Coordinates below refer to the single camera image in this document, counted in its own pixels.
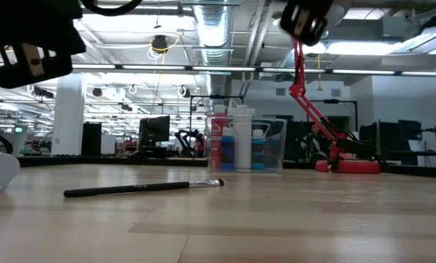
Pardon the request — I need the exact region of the clear plastic bin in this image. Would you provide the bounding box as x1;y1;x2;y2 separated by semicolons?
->
204;116;288;174

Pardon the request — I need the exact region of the black background cabinet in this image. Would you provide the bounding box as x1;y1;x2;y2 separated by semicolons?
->
81;121;103;158

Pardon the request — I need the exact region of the white structural column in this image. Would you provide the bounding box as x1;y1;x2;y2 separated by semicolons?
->
51;72;86;157

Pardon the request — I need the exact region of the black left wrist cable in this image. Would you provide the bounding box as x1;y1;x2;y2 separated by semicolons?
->
79;0;145;18

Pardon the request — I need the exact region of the black background workstation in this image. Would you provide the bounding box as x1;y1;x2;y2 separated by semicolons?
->
359;118;436;167

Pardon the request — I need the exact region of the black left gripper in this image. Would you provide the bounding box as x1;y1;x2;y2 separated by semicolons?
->
0;0;87;89

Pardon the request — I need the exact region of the large red paint bottle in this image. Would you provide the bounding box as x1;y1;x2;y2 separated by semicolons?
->
209;104;229;172

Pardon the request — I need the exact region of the person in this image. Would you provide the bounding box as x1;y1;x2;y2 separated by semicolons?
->
300;122;332;164

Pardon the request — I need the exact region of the large white paint bottle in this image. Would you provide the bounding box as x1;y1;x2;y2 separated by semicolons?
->
233;104;253;170

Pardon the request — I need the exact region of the black ceiling device yellow cable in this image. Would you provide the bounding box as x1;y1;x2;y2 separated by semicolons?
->
150;33;182;53

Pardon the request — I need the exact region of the black background monitor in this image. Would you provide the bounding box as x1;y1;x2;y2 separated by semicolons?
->
138;115;172;148

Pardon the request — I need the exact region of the red desk lamp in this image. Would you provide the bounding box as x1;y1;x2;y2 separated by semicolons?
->
288;34;381;175

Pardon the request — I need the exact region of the black aluminium table frame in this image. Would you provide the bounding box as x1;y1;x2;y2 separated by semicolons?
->
15;155;436;180

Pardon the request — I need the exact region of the small navy paint bottle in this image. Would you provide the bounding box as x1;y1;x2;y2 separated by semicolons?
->
221;126;236;172

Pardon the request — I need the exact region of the small blue paint bottle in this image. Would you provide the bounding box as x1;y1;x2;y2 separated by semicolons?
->
251;129;266;171

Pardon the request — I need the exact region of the silver ventilation duct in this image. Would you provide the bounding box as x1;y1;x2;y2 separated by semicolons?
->
194;0;237;118

